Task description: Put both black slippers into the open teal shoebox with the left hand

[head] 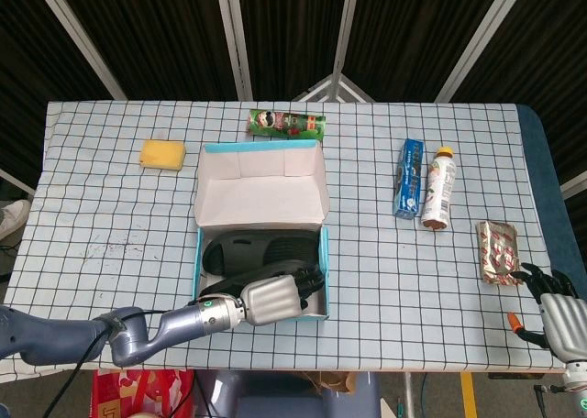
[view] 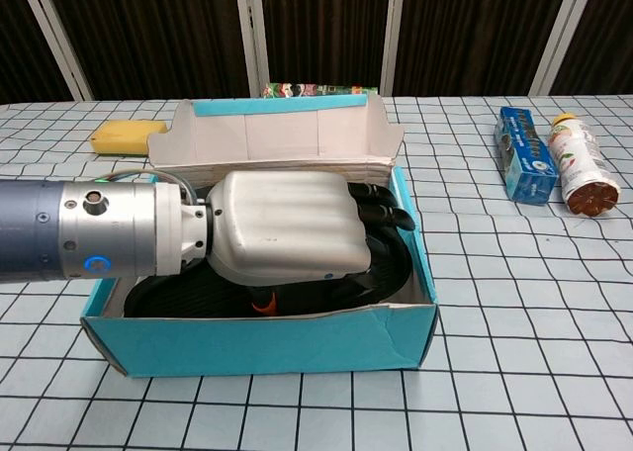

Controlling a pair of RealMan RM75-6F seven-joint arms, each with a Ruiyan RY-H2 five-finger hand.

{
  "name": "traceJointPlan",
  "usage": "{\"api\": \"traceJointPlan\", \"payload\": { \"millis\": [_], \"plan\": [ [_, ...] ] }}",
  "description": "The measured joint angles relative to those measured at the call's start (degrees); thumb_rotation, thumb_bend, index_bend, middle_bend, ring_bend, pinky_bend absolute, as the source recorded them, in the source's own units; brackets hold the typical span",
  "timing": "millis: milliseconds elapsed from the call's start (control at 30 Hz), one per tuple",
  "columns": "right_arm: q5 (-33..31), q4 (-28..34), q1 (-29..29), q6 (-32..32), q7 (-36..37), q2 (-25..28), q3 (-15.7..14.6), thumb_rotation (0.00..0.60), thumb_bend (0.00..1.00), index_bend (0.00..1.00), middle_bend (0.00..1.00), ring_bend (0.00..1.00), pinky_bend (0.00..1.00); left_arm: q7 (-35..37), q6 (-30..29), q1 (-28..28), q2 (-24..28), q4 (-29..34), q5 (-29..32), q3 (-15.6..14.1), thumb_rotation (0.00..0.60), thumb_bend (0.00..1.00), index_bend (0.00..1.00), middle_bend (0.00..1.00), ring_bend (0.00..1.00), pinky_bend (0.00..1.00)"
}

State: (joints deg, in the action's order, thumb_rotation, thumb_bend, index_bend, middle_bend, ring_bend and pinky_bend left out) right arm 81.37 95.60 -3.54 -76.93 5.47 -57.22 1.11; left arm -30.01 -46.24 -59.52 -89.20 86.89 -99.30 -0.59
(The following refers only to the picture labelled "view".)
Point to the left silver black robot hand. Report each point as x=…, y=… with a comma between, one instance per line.
x=287, y=223

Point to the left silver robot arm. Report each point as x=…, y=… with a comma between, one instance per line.
x=99, y=228

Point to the light blue cardboard shoe box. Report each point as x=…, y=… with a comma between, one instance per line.
x=257, y=344

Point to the colourful printed package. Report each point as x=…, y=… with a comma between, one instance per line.
x=306, y=89

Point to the yellow sponge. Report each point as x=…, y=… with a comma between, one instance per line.
x=126, y=137

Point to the blue cardboard carton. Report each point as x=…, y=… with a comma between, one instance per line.
x=526, y=154

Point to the light blue checked tablecloth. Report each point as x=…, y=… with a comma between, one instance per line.
x=494, y=372

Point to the white bottle with yellow cap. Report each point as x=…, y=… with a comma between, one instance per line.
x=581, y=164

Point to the white metal frame strut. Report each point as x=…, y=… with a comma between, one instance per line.
x=395, y=30
x=59, y=40
x=556, y=35
x=252, y=35

